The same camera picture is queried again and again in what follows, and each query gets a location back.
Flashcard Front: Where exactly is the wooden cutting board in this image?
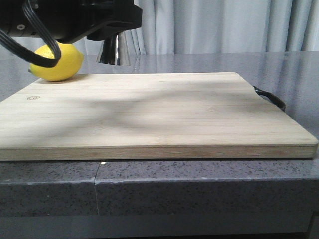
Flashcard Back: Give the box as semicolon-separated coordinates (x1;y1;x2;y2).
0;72;318;161

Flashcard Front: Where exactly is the yellow lemon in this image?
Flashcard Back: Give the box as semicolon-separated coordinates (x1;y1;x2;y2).
29;42;84;82

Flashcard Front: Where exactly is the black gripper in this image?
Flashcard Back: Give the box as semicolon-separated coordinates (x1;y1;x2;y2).
0;0;143;43

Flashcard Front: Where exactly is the black board handle strap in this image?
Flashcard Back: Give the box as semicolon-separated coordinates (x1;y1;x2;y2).
252;85;287;112

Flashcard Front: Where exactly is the steel double jigger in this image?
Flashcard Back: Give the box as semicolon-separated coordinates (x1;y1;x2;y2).
97;31;130;66

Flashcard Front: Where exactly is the grey curtain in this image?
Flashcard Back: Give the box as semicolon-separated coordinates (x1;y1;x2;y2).
9;0;319;56

